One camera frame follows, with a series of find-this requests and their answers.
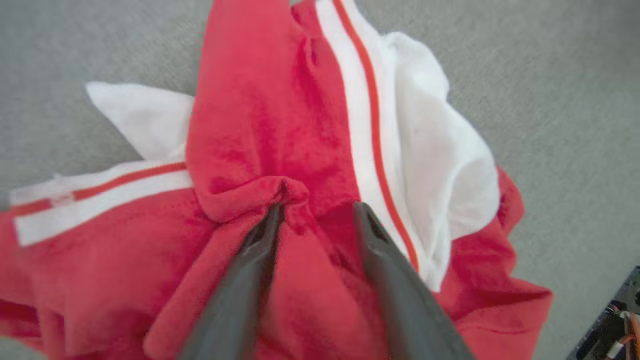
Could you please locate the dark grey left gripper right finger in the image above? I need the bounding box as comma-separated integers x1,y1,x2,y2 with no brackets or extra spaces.
353,202,476,360

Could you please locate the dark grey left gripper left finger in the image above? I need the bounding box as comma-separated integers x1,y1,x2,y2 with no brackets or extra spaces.
177,203,282,360

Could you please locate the red Bulls 23 jersey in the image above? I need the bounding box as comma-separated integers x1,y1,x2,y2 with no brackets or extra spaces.
0,0,554,360

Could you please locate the dark robot chassis with wires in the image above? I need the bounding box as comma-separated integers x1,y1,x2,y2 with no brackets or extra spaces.
566,265,640,360

